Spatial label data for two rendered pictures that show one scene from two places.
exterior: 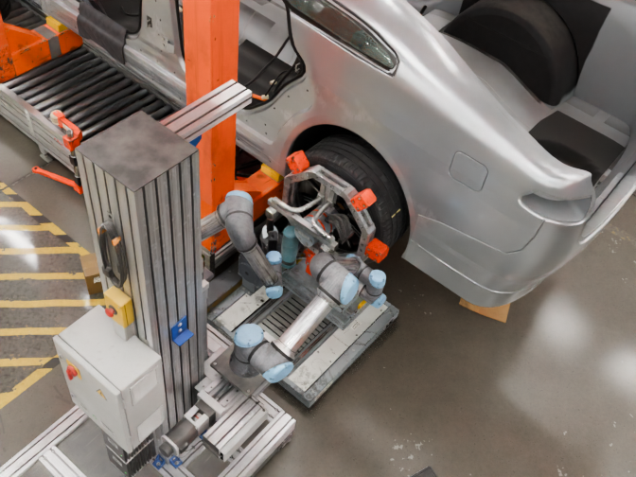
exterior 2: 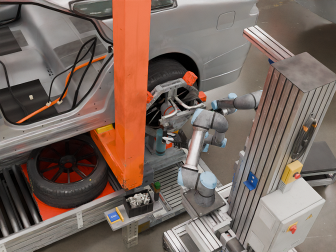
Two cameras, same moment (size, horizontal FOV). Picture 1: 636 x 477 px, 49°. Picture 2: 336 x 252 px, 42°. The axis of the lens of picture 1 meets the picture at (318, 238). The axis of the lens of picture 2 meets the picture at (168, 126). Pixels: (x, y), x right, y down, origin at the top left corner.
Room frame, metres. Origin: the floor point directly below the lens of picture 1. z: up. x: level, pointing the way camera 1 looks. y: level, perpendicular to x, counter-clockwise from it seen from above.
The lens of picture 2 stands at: (1.35, 2.45, 3.32)
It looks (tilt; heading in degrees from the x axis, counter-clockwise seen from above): 45 degrees down; 293
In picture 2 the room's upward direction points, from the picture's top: 6 degrees clockwise
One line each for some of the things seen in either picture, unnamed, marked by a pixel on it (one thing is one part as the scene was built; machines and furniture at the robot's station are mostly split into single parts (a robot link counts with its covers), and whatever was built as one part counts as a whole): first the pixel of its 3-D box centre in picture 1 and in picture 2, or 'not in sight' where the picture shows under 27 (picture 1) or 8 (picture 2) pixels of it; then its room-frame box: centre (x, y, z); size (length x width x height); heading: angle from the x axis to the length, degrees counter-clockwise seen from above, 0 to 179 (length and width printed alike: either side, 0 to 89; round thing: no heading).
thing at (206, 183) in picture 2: not in sight; (206, 183); (1.81, 0.63, 0.98); 0.13 x 0.12 x 0.14; 11
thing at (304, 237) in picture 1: (317, 224); (172, 114); (2.37, 0.01, 0.85); 0.21 x 0.14 x 0.14; 147
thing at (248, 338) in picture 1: (249, 342); not in sight; (1.54, 0.20, 0.98); 0.13 x 0.12 x 0.14; 53
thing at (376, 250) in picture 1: (376, 251); (199, 97); (2.26, -0.29, 0.85); 0.09 x 0.08 x 0.07; 57
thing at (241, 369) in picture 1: (247, 356); not in sight; (1.54, 0.21, 0.87); 0.15 x 0.15 x 0.10
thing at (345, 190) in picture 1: (326, 217); (168, 109); (2.43, -0.02, 0.85); 0.54 x 0.07 x 0.54; 57
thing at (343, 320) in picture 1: (329, 284); (154, 152); (2.57, -0.12, 0.13); 0.50 x 0.36 x 0.10; 57
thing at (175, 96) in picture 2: (330, 216); (188, 98); (2.27, -0.04, 1.03); 0.19 x 0.18 x 0.11; 147
